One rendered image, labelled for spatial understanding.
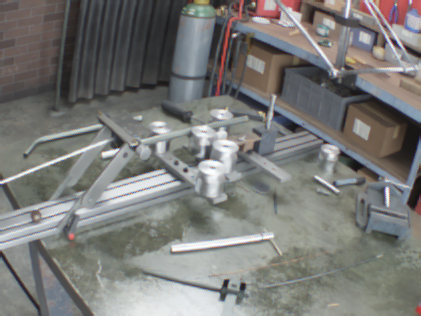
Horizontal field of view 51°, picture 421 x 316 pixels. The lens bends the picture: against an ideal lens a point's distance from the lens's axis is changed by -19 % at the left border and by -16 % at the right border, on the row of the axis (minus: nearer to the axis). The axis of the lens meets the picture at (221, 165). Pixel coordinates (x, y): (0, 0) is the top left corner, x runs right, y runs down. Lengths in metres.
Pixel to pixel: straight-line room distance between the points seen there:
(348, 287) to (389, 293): 0.09
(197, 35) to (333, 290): 2.18
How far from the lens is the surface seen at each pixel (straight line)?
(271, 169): 1.07
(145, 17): 3.63
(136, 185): 0.98
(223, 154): 1.02
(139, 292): 0.79
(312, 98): 2.63
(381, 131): 2.40
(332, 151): 1.22
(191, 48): 2.88
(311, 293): 0.85
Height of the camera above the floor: 1.43
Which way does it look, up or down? 29 degrees down
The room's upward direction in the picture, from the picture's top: 10 degrees clockwise
